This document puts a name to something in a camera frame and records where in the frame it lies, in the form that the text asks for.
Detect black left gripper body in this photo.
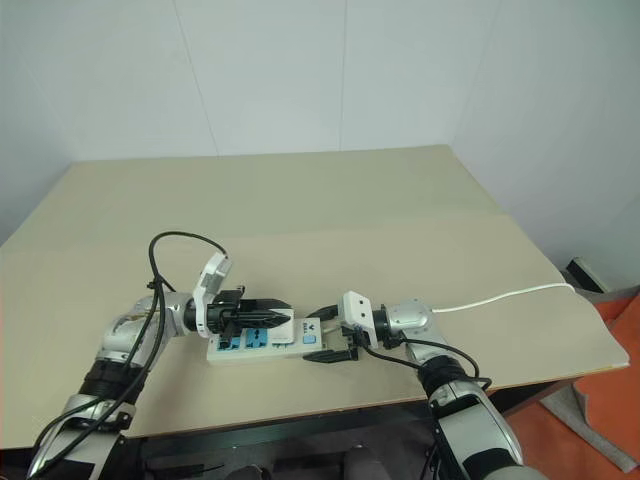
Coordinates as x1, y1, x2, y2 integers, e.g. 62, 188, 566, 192
206, 284, 249, 351

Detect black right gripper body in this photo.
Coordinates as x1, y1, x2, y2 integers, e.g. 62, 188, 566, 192
340, 321, 370, 352

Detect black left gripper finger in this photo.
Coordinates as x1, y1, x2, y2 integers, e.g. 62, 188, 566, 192
241, 297, 292, 313
236, 310, 283, 329

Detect white charger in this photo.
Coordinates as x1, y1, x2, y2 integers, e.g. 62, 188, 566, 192
267, 306, 297, 347

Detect white power strip blue sockets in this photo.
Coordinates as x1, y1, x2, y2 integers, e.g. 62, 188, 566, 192
206, 315, 324, 367

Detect dark rounded shape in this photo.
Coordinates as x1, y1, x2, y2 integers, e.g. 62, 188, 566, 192
234, 462, 274, 480

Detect black box grey edge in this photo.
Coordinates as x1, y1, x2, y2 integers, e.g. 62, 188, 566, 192
566, 256, 610, 294

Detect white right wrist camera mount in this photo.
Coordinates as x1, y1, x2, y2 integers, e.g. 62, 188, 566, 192
341, 290, 380, 350

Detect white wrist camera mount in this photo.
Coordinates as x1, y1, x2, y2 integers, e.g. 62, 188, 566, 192
192, 252, 234, 339
341, 290, 380, 350

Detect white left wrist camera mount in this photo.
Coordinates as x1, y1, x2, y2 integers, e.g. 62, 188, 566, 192
192, 252, 234, 339

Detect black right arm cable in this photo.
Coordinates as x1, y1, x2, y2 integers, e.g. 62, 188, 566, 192
360, 339, 494, 394

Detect white power strip cable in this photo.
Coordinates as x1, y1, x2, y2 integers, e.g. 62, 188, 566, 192
322, 282, 581, 337

